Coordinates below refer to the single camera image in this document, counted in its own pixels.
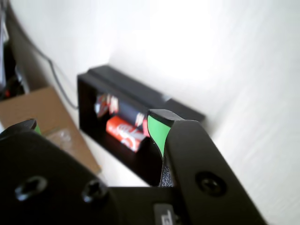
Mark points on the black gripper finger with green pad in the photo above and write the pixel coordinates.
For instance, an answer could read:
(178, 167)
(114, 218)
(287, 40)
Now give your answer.
(35, 168)
(199, 154)

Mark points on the black rectangular box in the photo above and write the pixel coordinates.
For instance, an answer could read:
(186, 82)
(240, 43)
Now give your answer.
(131, 86)

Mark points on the black cola can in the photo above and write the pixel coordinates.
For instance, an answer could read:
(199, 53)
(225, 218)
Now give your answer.
(127, 112)

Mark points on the red cola can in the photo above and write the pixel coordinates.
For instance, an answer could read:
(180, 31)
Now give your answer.
(124, 132)

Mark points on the brown cardboard box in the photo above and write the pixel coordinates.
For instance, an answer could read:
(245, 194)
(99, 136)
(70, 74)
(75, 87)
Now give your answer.
(42, 107)

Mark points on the clear plastic wrap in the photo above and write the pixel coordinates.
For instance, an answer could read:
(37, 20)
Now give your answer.
(59, 137)

